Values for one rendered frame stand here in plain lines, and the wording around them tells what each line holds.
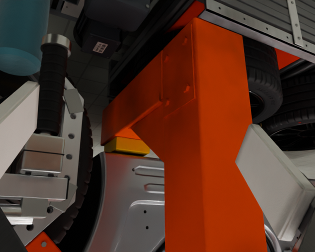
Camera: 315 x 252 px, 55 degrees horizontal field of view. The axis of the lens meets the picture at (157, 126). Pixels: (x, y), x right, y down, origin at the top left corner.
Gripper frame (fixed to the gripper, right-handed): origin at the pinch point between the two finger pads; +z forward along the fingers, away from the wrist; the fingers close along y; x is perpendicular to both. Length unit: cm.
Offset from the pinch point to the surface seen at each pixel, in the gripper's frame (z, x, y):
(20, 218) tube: 15.0, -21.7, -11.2
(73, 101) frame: 47, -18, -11
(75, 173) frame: 37.4, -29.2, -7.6
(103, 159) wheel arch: 77, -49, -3
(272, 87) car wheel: 92, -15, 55
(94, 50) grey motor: 90, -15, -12
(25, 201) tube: 16.5, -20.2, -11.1
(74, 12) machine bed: 132, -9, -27
